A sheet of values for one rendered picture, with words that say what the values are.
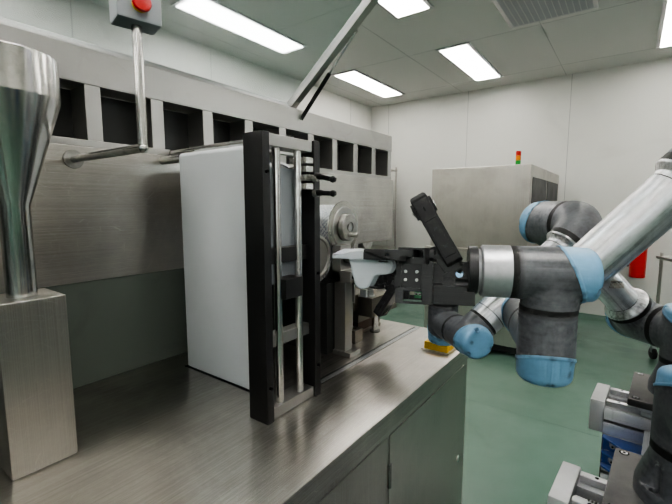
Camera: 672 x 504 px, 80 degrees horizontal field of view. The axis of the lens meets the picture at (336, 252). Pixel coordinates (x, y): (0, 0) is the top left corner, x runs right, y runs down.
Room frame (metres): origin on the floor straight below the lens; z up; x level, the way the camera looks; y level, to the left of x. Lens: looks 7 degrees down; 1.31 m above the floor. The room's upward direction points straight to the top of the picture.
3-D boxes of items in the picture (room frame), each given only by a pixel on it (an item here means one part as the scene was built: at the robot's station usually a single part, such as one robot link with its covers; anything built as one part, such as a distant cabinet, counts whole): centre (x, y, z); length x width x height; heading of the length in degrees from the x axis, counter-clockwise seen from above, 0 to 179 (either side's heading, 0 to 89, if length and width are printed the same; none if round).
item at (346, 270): (1.08, -0.03, 1.05); 0.06 x 0.05 x 0.31; 54
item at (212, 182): (0.96, 0.30, 1.17); 0.34 x 0.05 x 0.54; 54
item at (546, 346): (0.57, -0.30, 1.12); 0.11 x 0.08 x 0.11; 166
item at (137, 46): (0.71, 0.34, 1.51); 0.02 x 0.02 x 0.20
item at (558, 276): (0.55, -0.30, 1.21); 0.11 x 0.08 x 0.09; 76
